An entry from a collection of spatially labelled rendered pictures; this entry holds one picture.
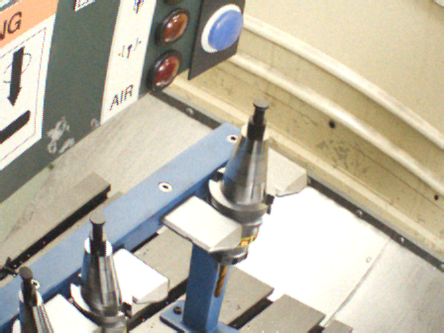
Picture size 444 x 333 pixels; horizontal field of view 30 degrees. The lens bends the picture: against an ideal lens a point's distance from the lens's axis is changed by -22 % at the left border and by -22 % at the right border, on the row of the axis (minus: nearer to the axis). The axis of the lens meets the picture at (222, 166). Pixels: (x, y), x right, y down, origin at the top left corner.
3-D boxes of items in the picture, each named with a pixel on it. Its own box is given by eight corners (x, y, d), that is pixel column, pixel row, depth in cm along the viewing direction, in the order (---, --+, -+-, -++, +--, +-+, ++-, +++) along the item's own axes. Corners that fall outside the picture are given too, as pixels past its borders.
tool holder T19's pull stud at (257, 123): (251, 124, 94) (257, 94, 92) (267, 131, 94) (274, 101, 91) (242, 133, 93) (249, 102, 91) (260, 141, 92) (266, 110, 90)
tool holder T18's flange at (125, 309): (89, 278, 88) (88, 263, 86) (142, 307, 86) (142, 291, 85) (64, 310, 83) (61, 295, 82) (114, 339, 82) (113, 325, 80)
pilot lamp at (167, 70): (179, 80, 55) (185, 50, 53) (154, 96, 53) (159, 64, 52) (171, 76, 55) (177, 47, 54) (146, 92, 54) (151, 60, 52)
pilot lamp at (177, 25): (188, 37, 53) (193, 8, 51) (162, 51, 51) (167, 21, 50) (179, 33, 53) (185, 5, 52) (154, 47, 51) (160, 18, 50)
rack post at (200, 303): (239, 335, 124) (283, 169, 105) (215, 352, 120) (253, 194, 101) (181, 302, 128) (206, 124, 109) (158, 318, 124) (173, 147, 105)
